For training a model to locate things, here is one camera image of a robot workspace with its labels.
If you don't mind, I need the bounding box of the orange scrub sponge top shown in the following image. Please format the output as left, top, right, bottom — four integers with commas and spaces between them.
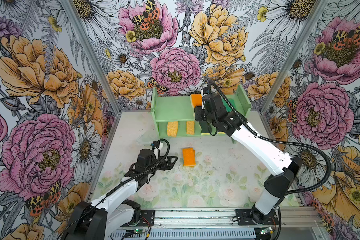
190, 94, 203, 109

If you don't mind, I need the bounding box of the orange scrub sponge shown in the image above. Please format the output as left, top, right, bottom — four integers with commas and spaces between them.
190, 94, 203, 109
183, 148, 196, 167

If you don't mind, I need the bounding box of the orange scrub sponge bottom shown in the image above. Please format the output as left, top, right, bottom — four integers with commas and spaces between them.
183, 148, 196, 167

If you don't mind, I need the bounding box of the yellow cellulose sponge front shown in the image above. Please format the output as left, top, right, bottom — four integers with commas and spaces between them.
186, 121, 195, 135

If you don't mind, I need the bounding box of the yellow cellulose sponge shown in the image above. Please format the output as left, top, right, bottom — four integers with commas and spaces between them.
167, 121, 179, 138
186, 121, 195, 135

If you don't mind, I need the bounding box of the yellow cellulose sponge back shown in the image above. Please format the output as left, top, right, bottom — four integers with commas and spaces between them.
167, 121, 179, 138

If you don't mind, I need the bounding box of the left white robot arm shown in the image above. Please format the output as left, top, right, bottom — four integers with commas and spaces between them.
60, 142, 178, 240

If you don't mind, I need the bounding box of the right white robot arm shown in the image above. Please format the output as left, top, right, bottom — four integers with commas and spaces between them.
194, 93, 302, 225

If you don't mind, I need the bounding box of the light green wooden shelf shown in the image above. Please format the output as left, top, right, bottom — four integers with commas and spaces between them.
151, 86, 251, 139

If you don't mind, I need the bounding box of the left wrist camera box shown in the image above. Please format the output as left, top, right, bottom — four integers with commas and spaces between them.
151, 141, 163, 150

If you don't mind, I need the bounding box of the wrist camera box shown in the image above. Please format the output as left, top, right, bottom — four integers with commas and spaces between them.
151, 141, 163, 150
201, 87, 213, 97

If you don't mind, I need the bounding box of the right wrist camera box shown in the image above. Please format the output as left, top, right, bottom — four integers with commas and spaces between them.
201, 87, 213, 97

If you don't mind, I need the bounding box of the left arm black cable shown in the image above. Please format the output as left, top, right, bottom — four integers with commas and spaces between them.
59, 138, 171, 238

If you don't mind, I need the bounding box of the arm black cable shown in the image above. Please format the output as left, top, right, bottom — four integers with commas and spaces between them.
207, 79, 332, 196
59, 138, 171, 238

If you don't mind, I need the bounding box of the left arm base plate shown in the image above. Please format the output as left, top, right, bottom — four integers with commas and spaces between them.
123, 210, 156, 227

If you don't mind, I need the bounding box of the white slotted cable duct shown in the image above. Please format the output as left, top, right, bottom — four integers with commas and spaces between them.
105, 228, 257, 240

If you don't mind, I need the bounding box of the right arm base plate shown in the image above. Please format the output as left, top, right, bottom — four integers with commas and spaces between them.
232, 208, 279, 226

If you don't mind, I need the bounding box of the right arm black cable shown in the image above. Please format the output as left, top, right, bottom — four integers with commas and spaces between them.
207, 79, 332, 196

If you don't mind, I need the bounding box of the right aluminium corner post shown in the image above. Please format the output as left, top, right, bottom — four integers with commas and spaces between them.
259, 0, 330, 115

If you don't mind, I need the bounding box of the aluminium corner post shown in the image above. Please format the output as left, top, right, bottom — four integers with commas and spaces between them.
62, 1, 121, 117
259, 0, 330, 115

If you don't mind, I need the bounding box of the aluminium front rail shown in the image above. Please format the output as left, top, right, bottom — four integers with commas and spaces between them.
66, 207, 323, 230

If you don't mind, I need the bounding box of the left aluminium corner post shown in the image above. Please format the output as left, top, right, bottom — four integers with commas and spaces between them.
62, 1, 121, 117

